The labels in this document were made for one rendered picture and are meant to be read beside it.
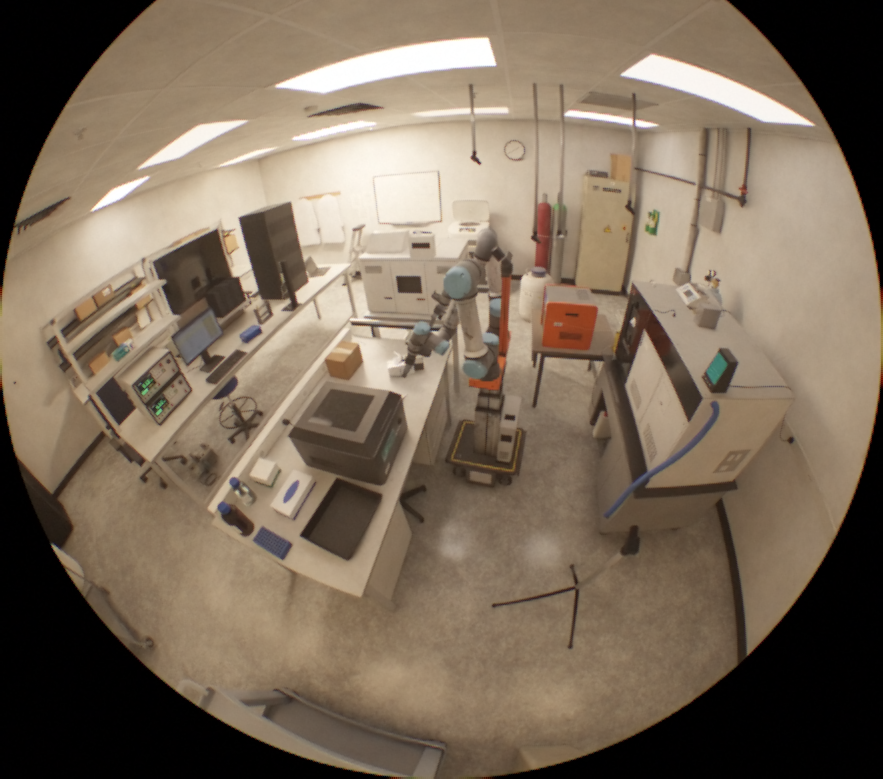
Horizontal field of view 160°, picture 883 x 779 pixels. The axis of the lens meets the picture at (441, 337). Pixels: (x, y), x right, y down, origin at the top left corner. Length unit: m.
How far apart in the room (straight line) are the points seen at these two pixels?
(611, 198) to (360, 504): 4.91
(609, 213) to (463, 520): 4.54
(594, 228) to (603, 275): 0.82
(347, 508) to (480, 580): 1.12
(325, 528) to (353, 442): 0.45
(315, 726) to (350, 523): 1.43
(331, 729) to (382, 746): 0.29
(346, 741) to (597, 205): 6.14
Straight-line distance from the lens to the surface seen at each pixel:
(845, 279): 2.34
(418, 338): 1.52
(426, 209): 5.59
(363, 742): 2.24
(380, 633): 2.31
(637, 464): 2.02
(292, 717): 2.36
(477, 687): 2.27
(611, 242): 5.32
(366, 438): 1.40
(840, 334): 2.32
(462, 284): 1.23
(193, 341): 2.97
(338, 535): 1.53
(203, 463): 3.45
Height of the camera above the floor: 2.25
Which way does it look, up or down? 33 degrees down
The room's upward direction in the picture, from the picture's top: 4 degrees counter-clockwise
